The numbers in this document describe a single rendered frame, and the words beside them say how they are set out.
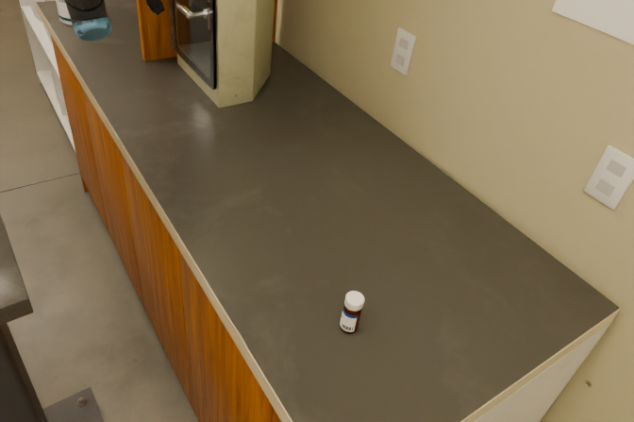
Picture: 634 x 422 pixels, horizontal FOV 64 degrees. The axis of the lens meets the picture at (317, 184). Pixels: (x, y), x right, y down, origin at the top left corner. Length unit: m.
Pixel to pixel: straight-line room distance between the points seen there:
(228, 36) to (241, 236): 0.59
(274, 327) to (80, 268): 1.56
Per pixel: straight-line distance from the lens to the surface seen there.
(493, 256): 1.19
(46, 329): 2.24
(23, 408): 1.39
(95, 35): 1.25
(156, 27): 1.78
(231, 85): 1.52
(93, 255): 2.45
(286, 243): 1.09
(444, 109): 1.39
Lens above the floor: 1.70
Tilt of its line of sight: 37 degrees down
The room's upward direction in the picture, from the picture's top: 8 degrees clockwise
